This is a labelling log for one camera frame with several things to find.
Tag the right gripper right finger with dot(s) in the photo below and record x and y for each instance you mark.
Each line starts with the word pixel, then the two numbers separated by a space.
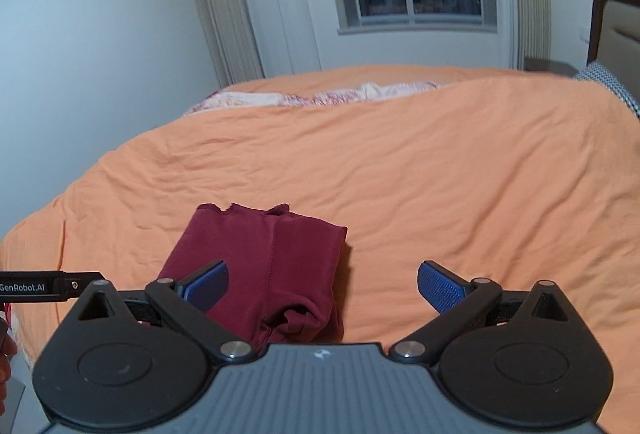
pixel 441 288

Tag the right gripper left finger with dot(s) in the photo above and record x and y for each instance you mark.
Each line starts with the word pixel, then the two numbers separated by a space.
pixel 205 287

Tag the maroon garment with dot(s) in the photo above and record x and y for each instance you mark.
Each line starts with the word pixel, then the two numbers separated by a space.
pixel 282 268

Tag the person's left hand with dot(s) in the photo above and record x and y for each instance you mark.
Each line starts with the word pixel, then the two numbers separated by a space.
pixel 8 349

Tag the orange bed cover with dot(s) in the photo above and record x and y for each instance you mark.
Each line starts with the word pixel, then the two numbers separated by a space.
pixel 512 176

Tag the floral white quilt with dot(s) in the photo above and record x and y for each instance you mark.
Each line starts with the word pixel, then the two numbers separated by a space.
pixel 225 100

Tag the dark bedside table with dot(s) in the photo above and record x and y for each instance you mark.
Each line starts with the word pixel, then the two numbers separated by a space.
pixel 549 66

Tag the checkered pillow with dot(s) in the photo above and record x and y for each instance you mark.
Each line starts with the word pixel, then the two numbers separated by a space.
pixel 597 72

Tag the brown padded headboard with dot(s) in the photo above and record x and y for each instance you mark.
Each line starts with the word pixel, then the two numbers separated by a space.
pixel 614 39

